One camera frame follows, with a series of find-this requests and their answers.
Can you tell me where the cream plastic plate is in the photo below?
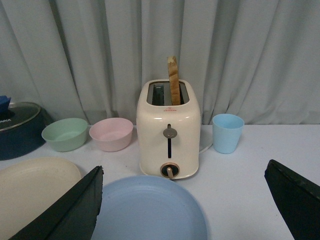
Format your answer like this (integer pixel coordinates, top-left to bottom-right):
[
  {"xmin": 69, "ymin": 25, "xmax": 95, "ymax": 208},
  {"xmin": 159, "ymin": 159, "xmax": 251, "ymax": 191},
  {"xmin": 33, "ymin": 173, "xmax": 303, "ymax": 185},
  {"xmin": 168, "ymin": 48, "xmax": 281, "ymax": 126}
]
[{"xmin": 0, "ymin": 157, "xmax": 81, "ymax": 240}]

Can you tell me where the grey curtain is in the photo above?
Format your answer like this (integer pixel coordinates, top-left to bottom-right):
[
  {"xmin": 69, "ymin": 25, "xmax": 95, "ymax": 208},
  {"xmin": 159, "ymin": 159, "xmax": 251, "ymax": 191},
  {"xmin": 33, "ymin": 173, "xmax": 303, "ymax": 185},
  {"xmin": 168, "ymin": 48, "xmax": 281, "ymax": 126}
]
[{"xmin": 0, "ymin": 0, "xmax": 320, "ymax": 125}]

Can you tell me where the dark blue cooking pot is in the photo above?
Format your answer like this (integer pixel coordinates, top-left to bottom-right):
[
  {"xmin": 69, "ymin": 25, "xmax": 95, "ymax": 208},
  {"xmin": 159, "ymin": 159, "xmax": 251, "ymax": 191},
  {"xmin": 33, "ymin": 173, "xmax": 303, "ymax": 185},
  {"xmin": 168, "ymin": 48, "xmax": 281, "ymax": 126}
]
[{"xmin": 0, "ymin": 107, "xmax": 46, "ymax": 161}]

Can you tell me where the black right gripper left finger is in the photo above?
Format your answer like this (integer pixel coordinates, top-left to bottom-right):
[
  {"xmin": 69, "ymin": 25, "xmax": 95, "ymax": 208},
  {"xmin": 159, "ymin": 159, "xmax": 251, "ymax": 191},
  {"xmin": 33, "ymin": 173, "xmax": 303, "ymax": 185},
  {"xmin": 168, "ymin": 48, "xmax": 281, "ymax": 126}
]
[{"xmin": 10, "ymin": 166, "xmax": 104, "ymax": 240}]

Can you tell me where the blue plastic plate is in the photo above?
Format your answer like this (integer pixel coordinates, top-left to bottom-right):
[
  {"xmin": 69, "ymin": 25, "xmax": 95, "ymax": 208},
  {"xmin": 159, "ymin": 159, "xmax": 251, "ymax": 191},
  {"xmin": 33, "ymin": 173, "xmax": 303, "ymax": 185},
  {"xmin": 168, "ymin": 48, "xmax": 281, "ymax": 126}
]
[{"xmin": 91, "ymin": 176, "xmax": 208, "ymax": 240}]

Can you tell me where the pink plastic bowl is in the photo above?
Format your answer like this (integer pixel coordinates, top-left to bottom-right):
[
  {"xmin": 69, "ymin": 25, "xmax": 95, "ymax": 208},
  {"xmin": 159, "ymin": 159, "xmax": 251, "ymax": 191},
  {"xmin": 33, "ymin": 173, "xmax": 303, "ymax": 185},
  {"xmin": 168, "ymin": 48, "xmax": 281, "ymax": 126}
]
[{"xmin": 89, "ymin": 117, "xmax": 134, "ymax": 152}]

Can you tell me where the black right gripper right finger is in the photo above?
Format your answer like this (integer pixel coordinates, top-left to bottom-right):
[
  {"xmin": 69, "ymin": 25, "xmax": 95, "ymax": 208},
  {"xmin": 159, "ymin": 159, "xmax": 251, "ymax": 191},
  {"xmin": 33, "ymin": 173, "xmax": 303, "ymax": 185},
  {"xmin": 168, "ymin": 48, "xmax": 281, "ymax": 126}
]
[{"xmin": 264, "ymin": 159, "xmax": 320, "ymax": 240}]

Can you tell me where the light blue plastic cup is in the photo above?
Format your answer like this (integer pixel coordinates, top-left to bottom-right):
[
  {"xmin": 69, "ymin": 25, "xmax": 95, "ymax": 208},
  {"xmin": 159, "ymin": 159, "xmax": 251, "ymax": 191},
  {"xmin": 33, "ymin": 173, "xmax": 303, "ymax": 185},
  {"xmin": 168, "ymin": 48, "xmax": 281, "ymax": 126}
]
[{"xmin": 212, "ymin": 113, "xmax": 245, "ymax": 154}]

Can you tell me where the cream white toaster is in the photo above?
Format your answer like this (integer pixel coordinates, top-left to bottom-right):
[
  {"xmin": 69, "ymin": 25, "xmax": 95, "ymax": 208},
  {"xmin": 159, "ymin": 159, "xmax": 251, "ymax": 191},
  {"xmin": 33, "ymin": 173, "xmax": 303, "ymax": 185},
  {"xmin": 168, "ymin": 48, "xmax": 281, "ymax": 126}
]
[{"xmin": 136, "ymin": 79, "xmax": 201, "ymax": 180}]

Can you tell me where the white toaster power cable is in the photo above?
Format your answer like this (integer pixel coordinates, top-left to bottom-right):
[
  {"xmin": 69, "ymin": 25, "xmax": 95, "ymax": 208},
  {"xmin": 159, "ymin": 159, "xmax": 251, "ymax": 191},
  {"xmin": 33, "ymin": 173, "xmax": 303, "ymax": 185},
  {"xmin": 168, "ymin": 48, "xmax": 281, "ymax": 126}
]
[{"xmin": 199, "ymin": 142, "xmax": 214, "ymax": 153}]

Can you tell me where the green plastic bowl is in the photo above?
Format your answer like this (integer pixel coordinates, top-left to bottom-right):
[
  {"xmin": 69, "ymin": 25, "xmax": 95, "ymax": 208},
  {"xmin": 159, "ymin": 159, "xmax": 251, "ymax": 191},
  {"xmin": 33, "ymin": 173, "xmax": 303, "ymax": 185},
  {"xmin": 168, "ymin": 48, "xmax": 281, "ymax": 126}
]
[{"xmin": 41, "ymin": 118, "xmax": 88, "ymax": 152}]

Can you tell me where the glass pot lid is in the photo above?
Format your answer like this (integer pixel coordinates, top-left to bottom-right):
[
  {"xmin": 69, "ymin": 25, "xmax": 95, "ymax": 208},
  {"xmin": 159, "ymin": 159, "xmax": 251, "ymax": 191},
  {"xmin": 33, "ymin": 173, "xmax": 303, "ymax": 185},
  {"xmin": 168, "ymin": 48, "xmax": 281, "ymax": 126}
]
[{"xmin": 0, "ymin": 95, "xmax": 41, "ymax": 132}]

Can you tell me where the toasted bread slice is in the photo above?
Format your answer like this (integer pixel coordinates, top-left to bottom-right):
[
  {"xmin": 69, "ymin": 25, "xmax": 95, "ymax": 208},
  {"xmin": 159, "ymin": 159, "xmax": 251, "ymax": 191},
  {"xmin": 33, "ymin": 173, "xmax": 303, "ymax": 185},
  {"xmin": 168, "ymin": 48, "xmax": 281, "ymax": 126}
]
[{"xmin": 167, "ymin": 56, "xmax": 181, "ymax": 106}]

